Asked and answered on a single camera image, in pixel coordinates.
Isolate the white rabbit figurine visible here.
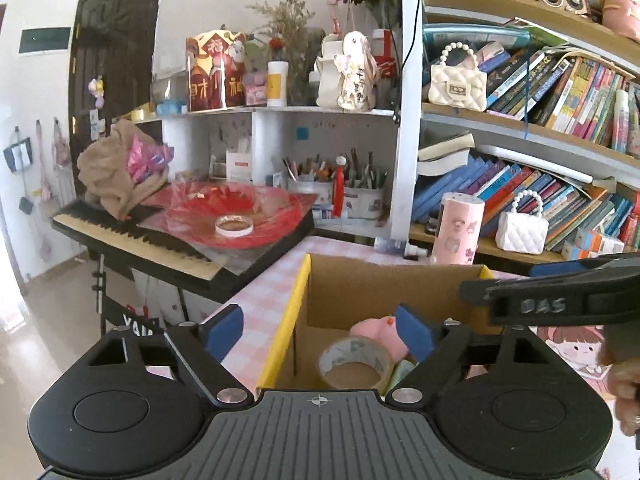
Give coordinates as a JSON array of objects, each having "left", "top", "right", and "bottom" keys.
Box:
[{"left": 314, "top": 30, "right": 378, "bottom": 112}]

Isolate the red festive doll decoration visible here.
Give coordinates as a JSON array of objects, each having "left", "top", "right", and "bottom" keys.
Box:
[{"left": 186, "top": 29, "right": 246, "bottom": 112}]

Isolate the orange white box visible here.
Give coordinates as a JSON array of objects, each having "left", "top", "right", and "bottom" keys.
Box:
[
  {"left": 575, "top": 229, "right": 625, "bottom": 255},
  {"left": 561, "top": 240, "right": 591, "bottom": 261}
]

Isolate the white yellow label bottle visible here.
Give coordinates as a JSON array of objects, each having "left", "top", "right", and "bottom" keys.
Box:
[{"left": 266, "top": 61, "right": 288, "bottom": 107}]

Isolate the black electronic keyboard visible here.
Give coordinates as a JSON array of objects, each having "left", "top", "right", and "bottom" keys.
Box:
[{"left": 51, "top": 200, "right": 314, "bottom": 304}]

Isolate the red doll figurine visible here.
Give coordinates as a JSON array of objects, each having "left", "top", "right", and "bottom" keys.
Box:
[{"left": 332, "top": 155, "right": 347, "bottom": 218}]

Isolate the yellow cardboard box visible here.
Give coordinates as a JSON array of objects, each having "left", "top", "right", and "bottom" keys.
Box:
[{"left": 256, "top": 254, "right": 501, "bottom": 390}]

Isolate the white bookshelf frame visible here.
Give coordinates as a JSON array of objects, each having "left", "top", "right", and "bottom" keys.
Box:
[{"left": 390, "top": 0, "right": 639, "bottom": 240}]

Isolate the brown plush with pink wrap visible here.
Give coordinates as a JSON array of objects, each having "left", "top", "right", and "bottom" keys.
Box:
[{"left": 77, "top": 119, "right": 175, "bottom": 220}]

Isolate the pink cylinder container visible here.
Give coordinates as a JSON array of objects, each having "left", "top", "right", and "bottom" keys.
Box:
[{"left": 431, "top": 192, "right": 485, "bottom": 266}]

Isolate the white quilted pearl handbag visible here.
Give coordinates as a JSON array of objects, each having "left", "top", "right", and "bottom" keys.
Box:
[{"left": 495, "top": 190, "right": 549, "bottom": 255}]

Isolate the white pen holder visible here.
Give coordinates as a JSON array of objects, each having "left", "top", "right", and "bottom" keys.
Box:
[{"left": 344, "top": 188, "right": 384, "bottom": 220}]

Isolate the orange white box lower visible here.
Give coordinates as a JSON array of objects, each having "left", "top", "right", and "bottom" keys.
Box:
[{"left": 561, "top": 240, "right": 591, "bottom": 261}]

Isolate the brown packing tape roll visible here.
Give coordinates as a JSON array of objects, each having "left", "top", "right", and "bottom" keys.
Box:
[{"left": 317, "top": 336, "right": 395, "bottom": 393}]

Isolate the orange white box upper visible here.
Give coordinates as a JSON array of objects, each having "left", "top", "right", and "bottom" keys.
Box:
[{"left": 575, "top": 229, "right": 625, "bottom": 255}]

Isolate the pink cartoon table mat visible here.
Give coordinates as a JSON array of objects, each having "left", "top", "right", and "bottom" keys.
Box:
[{"left": 199, "top": 234, "right": 640, "bottom": 480}]

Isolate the cream quilted pearl handbag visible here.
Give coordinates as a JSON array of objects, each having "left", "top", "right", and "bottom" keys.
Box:
[{"left": 427, "top": 42, "right": 487, "bottom": 112}]

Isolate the pink plush toy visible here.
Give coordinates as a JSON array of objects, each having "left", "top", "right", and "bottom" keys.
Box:
[{"left": 349, "top": 315, "right": 408, "bottom": 362}]

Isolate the person right hand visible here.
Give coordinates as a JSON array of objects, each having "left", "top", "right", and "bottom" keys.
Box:
[{"left": 599, "top": 322, "right": 639, "bottom": 437}]

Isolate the red plastic wrapped plate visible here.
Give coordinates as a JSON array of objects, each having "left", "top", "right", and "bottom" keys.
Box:
[{"left": 140, "top": 181, "right": 317, "bottom": 249}]

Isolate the white tape roll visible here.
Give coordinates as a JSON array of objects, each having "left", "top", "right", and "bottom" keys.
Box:
[{"left": 215, "top": 214, "right": 254, "bottom": 238}]

